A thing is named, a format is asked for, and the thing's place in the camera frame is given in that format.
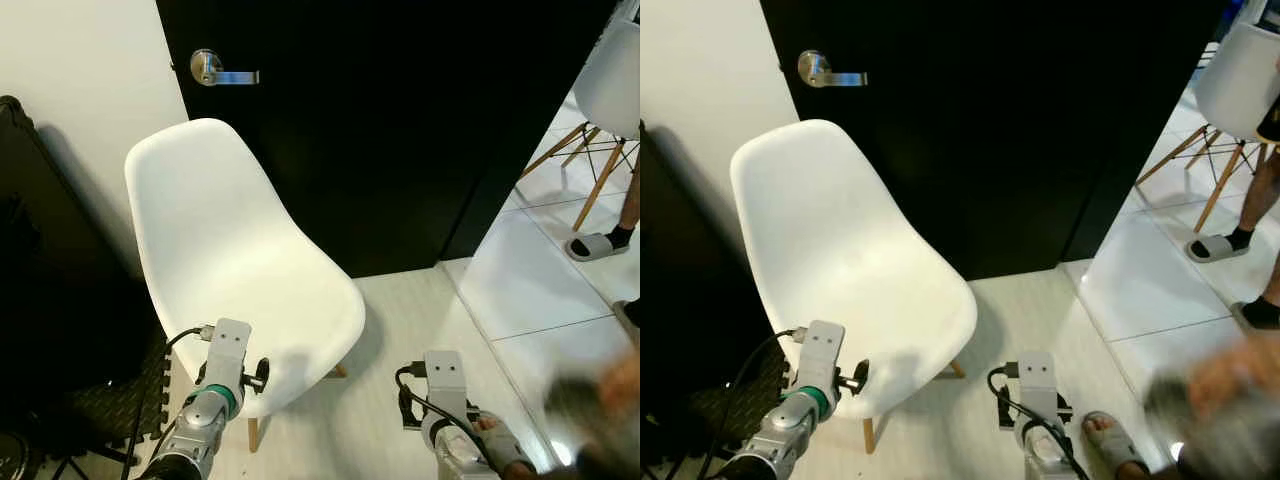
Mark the person's foot in grey sandal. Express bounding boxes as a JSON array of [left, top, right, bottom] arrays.
[[470, 415, 533, 471], [1082, 412, 1151, 476]]

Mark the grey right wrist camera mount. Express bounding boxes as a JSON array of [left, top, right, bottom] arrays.
[[424, 350, 466, 419], [1017, 350, 1059, 421]]

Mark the large black case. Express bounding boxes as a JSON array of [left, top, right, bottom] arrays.
[[0, 95, 166, 480], [640, 120, 791, 480]]

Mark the white slipper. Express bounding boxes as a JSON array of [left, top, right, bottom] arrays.
[[565, 232, 631, 263], [1185, 232, 1251, 264]]

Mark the black foam floor mat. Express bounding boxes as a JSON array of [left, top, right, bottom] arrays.
[[690, 340, 801, 471], [60, 340, 201, 471]]

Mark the black door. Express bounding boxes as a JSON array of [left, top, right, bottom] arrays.
[[760, 0, 1231, 281], [155, 0, 626, 279]]

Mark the person's leg with black sock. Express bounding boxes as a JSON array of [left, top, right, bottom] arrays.
[[605, 165, 641, 251], [1225, 140, 1280, 253]]

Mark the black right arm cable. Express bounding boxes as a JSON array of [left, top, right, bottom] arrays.
[[988, 368, 1081, 476], [395, 365, 491, 471]]

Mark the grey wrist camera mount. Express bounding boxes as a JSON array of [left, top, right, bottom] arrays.
[[424, 350, 466, 419], [796, 320, 846, 396], [203, 318, 253, 393], [1017, 350, 1059, 421]]

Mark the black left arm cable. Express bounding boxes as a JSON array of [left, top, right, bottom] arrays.
[[700, 328, 806, 480], [120, 325, 216, 480]]

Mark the white chair with wooden legs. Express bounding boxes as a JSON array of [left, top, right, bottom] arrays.
[[518, 18, 641, 233], [1135, 22, 1280, 236]]

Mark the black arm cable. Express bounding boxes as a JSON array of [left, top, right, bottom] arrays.
[[120, 325, 216, 480], [988, 368, 1081, 476], [700, 328, 806, 480], [395, 365, 491, 471]]

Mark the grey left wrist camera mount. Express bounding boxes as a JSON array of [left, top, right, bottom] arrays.
[[203, 318, 253, 393], [796, 320, 846, 396]]

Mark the white plastic shell chair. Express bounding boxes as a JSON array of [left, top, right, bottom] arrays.
[[123, 118, 367, 453], [730, 120, 979, 456]]

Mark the silver lever door handle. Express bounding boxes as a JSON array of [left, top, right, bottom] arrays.
[[190, 48, 261, 88], [797, 49, 869, 89]]

